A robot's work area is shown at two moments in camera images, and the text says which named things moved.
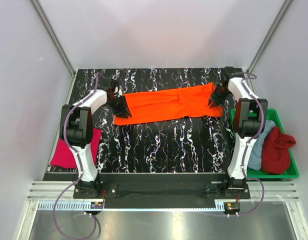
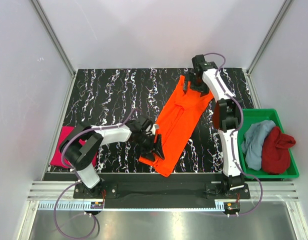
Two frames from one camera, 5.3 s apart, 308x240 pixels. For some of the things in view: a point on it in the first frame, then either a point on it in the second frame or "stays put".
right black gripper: x=216 y=104 → x=203 y=89
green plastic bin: x=293 y=171 stays put
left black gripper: x=123 y=111 → x=146 y=152
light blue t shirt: x=255 y=160 stays put
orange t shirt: x=188 y=102 → x=176 y=126
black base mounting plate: x=163 y=190 stays put
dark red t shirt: x=276 y=152 stays put
